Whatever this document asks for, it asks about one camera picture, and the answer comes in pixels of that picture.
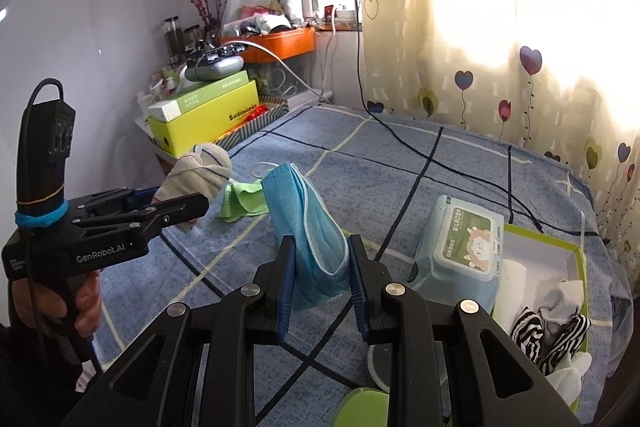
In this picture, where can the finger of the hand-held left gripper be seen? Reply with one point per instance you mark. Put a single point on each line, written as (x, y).
(117, 199)
(185, 207)

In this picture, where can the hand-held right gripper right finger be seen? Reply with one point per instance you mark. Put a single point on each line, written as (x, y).
(357, 287)

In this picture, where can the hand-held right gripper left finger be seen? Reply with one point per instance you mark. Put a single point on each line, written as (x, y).
(286, 287)

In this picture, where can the beige striped sock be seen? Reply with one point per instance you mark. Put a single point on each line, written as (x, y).
(200, 177)

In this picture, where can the green cloth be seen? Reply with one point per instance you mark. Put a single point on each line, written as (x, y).
(310, 227)
(240, 204)

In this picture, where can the person's left hand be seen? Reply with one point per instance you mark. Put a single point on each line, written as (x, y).
(87, 302)

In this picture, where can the white round disc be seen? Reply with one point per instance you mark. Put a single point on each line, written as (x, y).
(380, 367)

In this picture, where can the yellow cardboard box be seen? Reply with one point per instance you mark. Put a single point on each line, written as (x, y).
(210, 127)

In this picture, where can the light green flat box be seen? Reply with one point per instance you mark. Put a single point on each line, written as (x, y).
(200, 99)

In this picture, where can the blue patterned bed sheet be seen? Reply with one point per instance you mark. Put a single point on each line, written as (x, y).
(400, 187)

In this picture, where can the wet wipes pack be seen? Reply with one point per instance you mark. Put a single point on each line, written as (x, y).
(460, 247)

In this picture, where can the striped cardboard tray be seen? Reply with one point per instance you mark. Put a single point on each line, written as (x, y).
(260, 124)

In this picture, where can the red shiny item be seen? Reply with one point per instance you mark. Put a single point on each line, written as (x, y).
(252, 112)

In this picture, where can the grey oval case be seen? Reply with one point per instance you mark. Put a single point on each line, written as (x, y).
(220, 68)

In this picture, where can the white rolled towel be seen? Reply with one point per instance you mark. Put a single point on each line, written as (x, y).
(515, 287)

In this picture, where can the black electronic device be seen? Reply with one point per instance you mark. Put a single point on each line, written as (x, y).
(225, 52)

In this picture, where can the glass jar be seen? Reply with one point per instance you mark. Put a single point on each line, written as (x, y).
(192, 38)
(172, 39)

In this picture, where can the zebra striped sock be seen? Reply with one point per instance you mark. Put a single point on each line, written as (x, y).
(527, 332)
(575, 332)

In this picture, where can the clear plastic container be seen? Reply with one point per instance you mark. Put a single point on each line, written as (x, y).
(310, 77)

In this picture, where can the orange tray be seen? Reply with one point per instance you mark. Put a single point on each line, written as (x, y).
(285, 44)

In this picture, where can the heart print curtain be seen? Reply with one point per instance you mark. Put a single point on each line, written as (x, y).
(500, 32)

